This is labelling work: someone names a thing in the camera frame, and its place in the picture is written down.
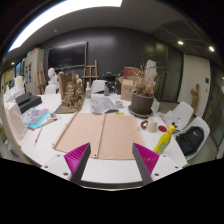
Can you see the dark red lid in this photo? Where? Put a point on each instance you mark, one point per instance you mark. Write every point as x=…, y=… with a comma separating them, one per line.
x=162, y=128

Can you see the white chair right back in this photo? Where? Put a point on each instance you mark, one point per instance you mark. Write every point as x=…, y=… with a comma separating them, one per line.
x=180, y=116

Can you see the yellow green spray bottle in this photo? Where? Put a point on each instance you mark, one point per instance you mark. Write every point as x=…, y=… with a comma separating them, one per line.
x=164, y=140

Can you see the colourful book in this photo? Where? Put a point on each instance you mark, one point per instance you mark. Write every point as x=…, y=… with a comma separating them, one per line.
x=34, y=117

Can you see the black box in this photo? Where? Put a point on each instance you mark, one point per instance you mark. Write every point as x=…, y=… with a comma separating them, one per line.
x=27, y=101

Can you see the black backpack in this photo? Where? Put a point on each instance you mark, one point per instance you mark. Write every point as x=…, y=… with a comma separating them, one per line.
x=190, y=140

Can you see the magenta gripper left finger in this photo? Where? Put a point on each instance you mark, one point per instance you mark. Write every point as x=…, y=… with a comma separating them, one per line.
x=76, y=161

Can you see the small white cup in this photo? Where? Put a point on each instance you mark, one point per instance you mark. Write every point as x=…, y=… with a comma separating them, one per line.
x=119, y=104

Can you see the paintbrush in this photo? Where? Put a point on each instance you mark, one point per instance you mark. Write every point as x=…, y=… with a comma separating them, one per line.
x=36, y=140

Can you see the brown wooden model sculpture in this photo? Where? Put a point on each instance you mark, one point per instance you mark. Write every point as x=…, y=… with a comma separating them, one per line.
x=72, y=94

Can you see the white plaster bust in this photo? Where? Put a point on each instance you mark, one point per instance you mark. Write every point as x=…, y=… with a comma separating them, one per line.
x=52, y=76

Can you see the wooden easel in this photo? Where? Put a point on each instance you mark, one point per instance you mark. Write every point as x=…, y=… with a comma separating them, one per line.
x=90, y=73

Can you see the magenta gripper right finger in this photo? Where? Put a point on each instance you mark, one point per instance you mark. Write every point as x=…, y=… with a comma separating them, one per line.
x=146, y=161

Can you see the brown cardboard sheet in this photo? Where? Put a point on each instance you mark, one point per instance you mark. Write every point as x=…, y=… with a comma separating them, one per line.
x=111, y=137

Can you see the white ceramic mug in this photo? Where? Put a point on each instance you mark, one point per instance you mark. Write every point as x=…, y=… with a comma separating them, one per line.
x=152, y=124

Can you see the red tape roll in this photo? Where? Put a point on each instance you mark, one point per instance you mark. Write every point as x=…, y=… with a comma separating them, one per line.
x=144, y=124

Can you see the grey pot dried plant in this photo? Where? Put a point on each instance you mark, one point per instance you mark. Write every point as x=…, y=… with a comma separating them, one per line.
x=144, y=80

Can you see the cardboard box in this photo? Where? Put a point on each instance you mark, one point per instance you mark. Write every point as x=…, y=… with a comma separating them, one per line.
x=127, y=86

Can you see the black wall screen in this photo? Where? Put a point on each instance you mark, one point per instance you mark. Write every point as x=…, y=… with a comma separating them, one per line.
x=68, y=55

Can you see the white chair far side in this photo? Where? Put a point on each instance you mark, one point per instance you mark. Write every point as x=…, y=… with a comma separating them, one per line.
x=98, y=86

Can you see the white chair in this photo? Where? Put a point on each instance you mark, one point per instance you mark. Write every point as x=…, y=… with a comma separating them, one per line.
x=180, y=116
x=98, y=86
x=201, y=123

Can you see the clear plastic bottle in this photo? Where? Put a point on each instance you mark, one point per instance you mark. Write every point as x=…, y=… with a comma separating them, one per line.
x=88, y=91

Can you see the white chair right front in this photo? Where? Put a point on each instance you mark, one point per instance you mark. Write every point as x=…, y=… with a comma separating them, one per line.
x=201, y=123

